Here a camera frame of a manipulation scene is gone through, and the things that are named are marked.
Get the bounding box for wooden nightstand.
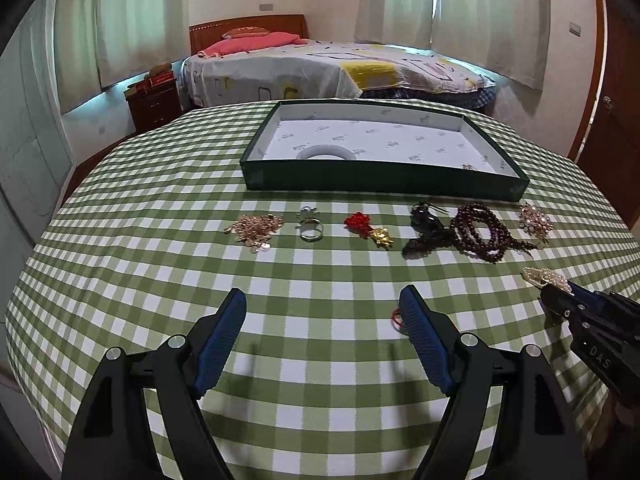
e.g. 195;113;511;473
125;80;182;135

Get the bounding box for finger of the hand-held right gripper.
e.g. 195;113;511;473
565;280;610;308
537;284;583;323

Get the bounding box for narrow pale curtain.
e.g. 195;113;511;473
354;0;436;48

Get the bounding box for pearl gold brooch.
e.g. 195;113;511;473
517;202;555;250

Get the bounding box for wide pale curtain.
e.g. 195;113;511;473
52;0;188;116

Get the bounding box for brown wooden door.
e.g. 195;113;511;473
567;0;640;231

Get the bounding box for silver flower ring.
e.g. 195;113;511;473
295;206;326;243

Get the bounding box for red knot gold pot charm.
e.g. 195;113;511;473
344;212;395;250

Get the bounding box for bed with patterned quilt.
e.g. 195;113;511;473
180;37;498;111

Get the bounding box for pale jade bangle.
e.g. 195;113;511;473
296;144;359;162

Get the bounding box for gold chain necklace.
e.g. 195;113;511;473
223;213;285;253

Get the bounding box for dark red bead bracelet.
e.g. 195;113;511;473
450;202;538;263

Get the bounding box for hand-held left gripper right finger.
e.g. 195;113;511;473
398;285;586;480

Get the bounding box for dark green shallow box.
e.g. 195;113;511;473
240;100;530;203

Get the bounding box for pink blanket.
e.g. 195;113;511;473
197;32;307;57

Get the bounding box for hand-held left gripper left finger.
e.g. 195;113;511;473
61;288;247;480

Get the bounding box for long pale curtain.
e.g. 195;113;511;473
430;0;551;92

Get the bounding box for patterned red pillow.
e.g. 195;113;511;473
221;27;271;40

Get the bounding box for wooden bed headboard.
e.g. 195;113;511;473
189;14;307;56

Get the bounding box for black bead pendant cord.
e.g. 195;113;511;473
402;201;453;259

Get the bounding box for green checked tablecloth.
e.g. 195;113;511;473
2;97;638;480

